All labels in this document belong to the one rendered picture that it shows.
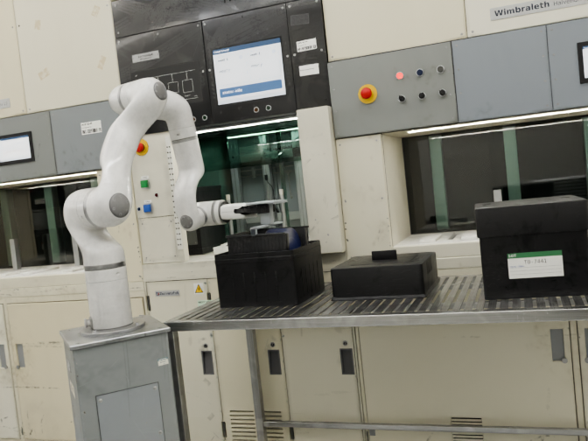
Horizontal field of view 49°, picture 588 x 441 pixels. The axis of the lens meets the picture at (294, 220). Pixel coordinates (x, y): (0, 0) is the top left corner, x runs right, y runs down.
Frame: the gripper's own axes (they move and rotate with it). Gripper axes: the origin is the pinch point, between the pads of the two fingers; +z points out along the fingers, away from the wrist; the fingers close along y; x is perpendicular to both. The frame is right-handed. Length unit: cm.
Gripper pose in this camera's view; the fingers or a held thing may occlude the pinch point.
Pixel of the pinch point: (266, 207)
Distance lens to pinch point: 213.8
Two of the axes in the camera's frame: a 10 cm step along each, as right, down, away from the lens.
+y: -3.6, 0.8, -9.3
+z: 9.3, -0.8, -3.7
